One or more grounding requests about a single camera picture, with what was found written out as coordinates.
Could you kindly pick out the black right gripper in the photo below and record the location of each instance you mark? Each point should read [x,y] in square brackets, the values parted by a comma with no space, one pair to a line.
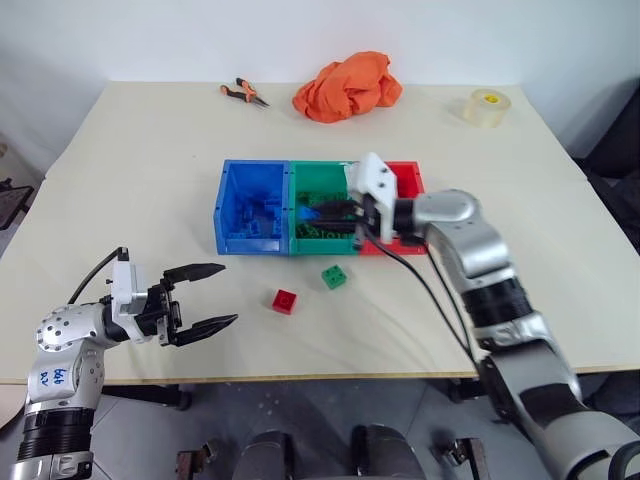
[365,222]

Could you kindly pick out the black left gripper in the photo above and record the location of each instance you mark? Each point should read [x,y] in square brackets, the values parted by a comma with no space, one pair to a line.
[161,310]

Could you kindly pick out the blue toy block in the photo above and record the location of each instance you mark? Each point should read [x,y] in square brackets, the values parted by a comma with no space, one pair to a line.
[273,226]
[251,228]
[308,213]

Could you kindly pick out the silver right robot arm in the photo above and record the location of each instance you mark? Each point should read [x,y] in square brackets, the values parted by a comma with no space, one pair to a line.
[480,240]

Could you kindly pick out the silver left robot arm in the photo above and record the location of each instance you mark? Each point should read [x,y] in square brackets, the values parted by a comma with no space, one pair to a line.
[60,330]

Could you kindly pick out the green plastic bin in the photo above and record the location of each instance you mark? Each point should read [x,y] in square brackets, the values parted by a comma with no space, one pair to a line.
[320,175]

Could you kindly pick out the green toy block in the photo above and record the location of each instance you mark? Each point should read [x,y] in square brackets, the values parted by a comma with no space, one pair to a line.
[334,276]

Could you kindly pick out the red plastic bin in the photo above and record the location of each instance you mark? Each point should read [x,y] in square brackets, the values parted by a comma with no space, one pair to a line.
[407,180]

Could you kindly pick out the red toy block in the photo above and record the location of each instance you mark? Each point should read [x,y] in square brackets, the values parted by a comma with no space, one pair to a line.
[284,301]

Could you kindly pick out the blue plastic bin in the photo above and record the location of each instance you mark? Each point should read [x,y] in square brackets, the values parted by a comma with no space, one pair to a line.
[240,185]

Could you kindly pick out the orange crumpled cloth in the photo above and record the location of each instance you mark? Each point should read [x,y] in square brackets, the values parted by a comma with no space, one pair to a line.
[345,90]

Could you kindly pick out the orange black pliers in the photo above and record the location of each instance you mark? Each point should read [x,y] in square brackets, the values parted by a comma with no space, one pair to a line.
[245,92]

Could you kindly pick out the dark rounded shape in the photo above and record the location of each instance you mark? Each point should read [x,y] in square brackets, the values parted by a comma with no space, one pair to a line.
[267,457]
[387,452]

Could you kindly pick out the clear tape roll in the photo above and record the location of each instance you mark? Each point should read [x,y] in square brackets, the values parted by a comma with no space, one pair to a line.
[485,107]

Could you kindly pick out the black side stand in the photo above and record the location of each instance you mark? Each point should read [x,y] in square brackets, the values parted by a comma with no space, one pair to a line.
[12,202]

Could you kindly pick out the black chair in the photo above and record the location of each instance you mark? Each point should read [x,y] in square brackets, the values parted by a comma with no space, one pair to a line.
[612,165]

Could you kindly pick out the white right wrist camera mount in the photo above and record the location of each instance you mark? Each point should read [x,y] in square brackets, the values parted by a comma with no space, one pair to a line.
[372,175]

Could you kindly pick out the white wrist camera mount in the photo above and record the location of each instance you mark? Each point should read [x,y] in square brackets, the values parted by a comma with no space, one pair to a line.
[125,287]
[372,175]

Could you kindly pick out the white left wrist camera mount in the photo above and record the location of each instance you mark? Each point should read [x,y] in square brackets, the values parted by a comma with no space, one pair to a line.
[125,287]

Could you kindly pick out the black table frame bar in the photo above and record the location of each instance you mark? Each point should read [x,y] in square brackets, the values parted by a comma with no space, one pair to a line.
[145,396]
[464,390]

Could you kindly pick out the brown metal bracket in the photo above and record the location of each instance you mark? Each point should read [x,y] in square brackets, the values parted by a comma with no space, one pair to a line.
[196,460]
[459,452]

